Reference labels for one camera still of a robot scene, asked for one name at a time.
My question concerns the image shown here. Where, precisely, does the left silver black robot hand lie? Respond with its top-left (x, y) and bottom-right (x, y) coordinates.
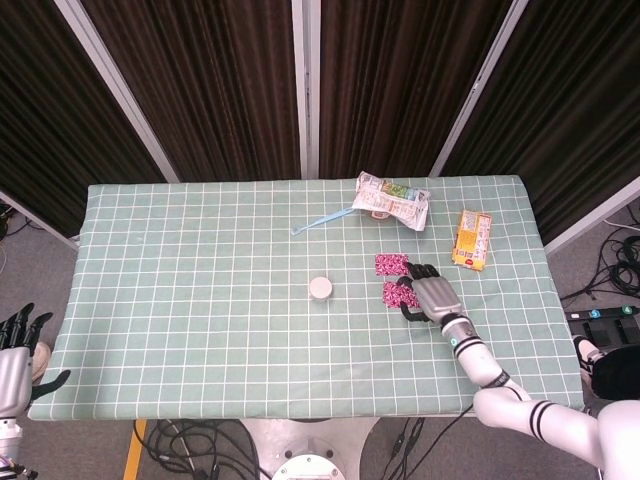
top-left (0, 302), bottom-right (71, 419)

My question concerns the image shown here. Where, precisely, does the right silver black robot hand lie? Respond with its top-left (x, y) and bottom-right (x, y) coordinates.
top-left (398, 260), bottom-right (464, 326)

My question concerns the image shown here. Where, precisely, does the yellow biscuit packet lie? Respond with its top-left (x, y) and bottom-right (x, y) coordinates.
top-left (451, 209), bottom-right (493, 274)

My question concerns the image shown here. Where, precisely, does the crumpled white snack bag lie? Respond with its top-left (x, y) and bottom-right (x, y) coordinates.
top-left (352, 171), bottom-right (432, 232)

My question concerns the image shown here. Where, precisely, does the small white lidded jar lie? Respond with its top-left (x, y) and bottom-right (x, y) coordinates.
top-left (308, 276), bottom-right (335, 305)

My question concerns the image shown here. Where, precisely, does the light blue toothbrush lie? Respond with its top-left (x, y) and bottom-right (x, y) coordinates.
top-left (292, 208), bottom-right (357, 236)

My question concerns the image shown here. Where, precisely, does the yellow floor tape strip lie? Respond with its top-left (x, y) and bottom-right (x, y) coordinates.
top-left (122, 418), bottom-right (149, 480)

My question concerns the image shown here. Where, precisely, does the black white shoe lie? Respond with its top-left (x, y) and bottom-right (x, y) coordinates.
top-left (572, 334), bottom-right (607, 387)

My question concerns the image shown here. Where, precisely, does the green white checked tablecloth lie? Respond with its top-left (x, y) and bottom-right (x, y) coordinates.
top-left (27, 174), bottom-right (586, 420)

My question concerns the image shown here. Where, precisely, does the black trouser leg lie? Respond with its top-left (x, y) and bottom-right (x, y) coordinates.
top-left (592, 344), bottom-right (640, 401)

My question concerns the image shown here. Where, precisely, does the dark brown curtain panel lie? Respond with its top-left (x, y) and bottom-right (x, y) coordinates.
top-left (444, 0), bottom-right (640, 241)
top-left (319, 0), bottom-right (514, 179)
top-left (0, 0), bottom-right (166, 236)
top-left (82, 0), bottom-right (301, 182)

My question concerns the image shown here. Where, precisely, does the black floor cable bundle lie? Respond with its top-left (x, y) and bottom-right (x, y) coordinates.
top-left (387, 417), bottom-right (474, 480)
top-left (559, 219), bottom-right (640, 301)
top-left (144, 418), bottom-right (261, 480)

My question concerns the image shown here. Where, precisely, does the white partition frame post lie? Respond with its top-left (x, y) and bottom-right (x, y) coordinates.
top-left (0, 189), bottom-right (81, 249)
top-left (54, 0), bottom-right (180, 182)
top-left (429, 0), bottom-right (531, 177)
top-left (543, 174), bottom-right (640, 254)
top-left (292, 0), bottom-right (321, 180)

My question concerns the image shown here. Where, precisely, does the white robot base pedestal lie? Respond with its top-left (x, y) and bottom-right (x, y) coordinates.
top-left (239, 417), bottom-right (381, 480)

